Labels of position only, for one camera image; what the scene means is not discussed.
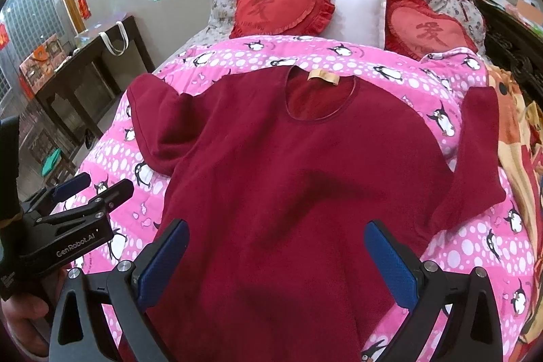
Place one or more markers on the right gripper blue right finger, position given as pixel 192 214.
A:
pixel 472 331

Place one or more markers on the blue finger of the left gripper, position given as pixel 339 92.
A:
pixel 46 199
pixel 105 201

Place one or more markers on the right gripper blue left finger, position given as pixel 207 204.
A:
pixel 80 330

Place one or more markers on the dark red sweater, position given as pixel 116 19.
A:
pixel 277 175

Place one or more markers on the person's left hand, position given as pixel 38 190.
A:
pixel 20 313

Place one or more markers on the dark wooden side table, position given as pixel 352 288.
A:
pixel 65 81

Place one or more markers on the orange patterned blanket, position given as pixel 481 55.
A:
pixel 520 156

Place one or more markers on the left red heart pillow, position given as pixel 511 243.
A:
pixel 281 17

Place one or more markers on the red heart pillow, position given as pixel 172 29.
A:
pixel 414 30
pixel 281 17

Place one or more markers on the dark carved wooden cabinet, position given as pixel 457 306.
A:
pixel 514 47

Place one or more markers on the white square pillow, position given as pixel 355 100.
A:
pixel 358 22

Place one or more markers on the right red heart pillow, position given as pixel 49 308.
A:
pixel 414 30

